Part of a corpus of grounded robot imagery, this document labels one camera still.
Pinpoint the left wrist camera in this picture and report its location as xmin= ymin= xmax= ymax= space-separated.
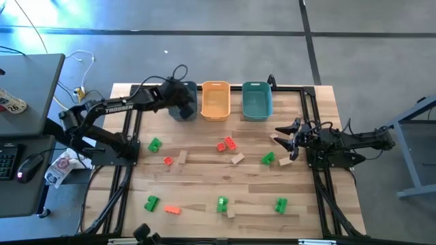
xmin=166 ymin=79 xmax=183 ymax=93

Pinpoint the black computer mouse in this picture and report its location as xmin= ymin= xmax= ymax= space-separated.
xmin=16 ymin=153 xmax=44 ymax=184

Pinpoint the thin white floor cable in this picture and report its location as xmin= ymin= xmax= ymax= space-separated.
xmin=12 ymin=0 xmax=49 ymax=54

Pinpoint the white charging cable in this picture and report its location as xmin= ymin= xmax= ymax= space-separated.
xmin=64 ymin=49 xmax=96 ymax=90

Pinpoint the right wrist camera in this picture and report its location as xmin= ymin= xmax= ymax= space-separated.
xmin=301 ymin=122 xmax=316 ymax=137

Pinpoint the large red toy brick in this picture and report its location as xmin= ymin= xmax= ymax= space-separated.
xmin=223 ymin=136 xmax=238 ymax=151

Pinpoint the grey metal table frame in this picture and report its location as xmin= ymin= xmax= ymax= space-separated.
xmin=386 ymin=95 xmax=436 ymax=199

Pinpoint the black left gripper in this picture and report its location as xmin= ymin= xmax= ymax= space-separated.
xmin=155 ymin=78 xmax=198 ymax=120

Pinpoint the black aluminium table frame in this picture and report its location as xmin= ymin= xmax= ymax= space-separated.
xmin=80 ymin=83 xmax=367 ymax=241

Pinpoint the yellow-orange plastic bin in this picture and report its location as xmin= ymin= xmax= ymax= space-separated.
xmin=200 ymin=80 xmax=232 ymax=123

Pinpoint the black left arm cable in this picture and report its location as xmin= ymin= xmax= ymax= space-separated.
xmin=131 ymin=63 xmax=189 ymax=99

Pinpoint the teal plastic bin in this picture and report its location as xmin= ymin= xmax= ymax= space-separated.
xmin=242 ymin=81 xmax=274 ymax=123

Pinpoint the yellow power plug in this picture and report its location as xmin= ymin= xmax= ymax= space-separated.
xmin=73 ymin=86 xmax=86 ymax=103

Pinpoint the dark grey-blue plastic bin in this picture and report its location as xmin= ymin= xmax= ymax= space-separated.
xmin=168 ymin=80 xmax=198 ymax=123

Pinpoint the black clamp bracket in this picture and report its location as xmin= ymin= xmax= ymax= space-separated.
xmin=266 ymin=73 xmax=279 ymax=90

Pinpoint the black computer keyboard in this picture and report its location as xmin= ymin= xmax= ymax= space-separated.
xmin=0 ymin=142 xmax=20 ymax=181

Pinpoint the dark grey desk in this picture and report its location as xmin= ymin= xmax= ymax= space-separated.
xmin=0 ymin=53 xmax=65 ymax=137
xmin=0 ymin=134 xmax=57 ymax=218

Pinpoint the thin black floor cable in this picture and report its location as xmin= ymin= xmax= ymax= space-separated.
xmin=0 ymin=45 xmax=27 ymax=57

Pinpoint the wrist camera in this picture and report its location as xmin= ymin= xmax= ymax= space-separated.
xmin=166 ymin=79 xmax=183 ymax=93
xmin=301 ymin=122 xmax=316 ymax=137

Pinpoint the black clamp mount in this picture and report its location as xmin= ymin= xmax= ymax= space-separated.
xmin=132 ymin=223 xmax=163 ymax=245

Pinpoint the white printed snack packet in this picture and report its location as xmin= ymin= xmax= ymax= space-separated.
xmin=0 ymin=87 xmax=28 ymax=115

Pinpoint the white red printed bag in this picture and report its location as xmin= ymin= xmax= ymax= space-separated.
xmin=44 ymin=148 xmax=93 ymax=190

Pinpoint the green stepped toy brick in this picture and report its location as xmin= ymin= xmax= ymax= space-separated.
xmin=143 ymin=195 xmax=160 ymax=213
xmin=216 ymin=195 xmax=229 ymax=214
xmin=261 ymin=151 xmax=276 ymax=166
xmin=275 ymin=197 xmax=288 ymax=215
xmin=147 ymin=137 xmax=163 ymax=153

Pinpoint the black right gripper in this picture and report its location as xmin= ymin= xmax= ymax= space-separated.
xmin=273 ymin=118 xmax=320 ymax=161

